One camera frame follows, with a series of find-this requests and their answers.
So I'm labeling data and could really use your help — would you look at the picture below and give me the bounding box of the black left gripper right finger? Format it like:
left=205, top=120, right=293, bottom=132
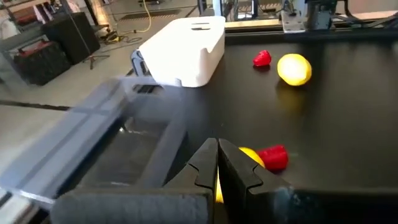
left=218, top=138, right=398, bottom=224

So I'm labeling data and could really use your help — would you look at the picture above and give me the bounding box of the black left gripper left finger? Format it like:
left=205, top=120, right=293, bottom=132
left=51, top=138, right=218, bottom=224

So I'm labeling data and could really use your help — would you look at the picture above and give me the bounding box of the yellow toy lemon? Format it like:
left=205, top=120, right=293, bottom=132
left=215, top=146, right=266, bottom=203
left=276, top=53, right=313, bottom=87

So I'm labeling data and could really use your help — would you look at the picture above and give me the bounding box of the red toy pepper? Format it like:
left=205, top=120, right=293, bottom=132
left=252, top=49, right=272, bottom=68
left=257, top=144, right=289, bottom=172

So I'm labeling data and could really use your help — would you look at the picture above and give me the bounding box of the grey-blue plastic basket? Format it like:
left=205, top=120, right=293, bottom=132
left=0, top=76, right=189, bottom=206

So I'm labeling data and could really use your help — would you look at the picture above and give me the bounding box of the white plastic basket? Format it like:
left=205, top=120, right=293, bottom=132
left=138, top=15, right=226, bottom=88

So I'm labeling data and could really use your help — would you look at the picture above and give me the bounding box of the black tripod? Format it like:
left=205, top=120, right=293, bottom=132
left=82, top=52, right=111, bottom=70

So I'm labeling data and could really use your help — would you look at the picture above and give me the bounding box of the silver mounting plate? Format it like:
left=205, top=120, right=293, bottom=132
left=281, top=9, right=307, bottom=34

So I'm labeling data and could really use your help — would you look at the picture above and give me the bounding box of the black case with red trim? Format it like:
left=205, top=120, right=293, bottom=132
left=14, top=40, right=72, bottom=86

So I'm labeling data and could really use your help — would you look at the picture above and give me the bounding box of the black equipment case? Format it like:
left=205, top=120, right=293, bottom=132
left=42, top=11, right=101, bottom=65

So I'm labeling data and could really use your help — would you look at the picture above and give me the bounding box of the black aluminium table frame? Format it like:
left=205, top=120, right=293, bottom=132
left=223, top=18, right=398, bottom=44

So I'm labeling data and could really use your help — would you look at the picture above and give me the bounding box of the yellow cable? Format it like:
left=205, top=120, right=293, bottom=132
left=123, top=0, right=153, bottom=35

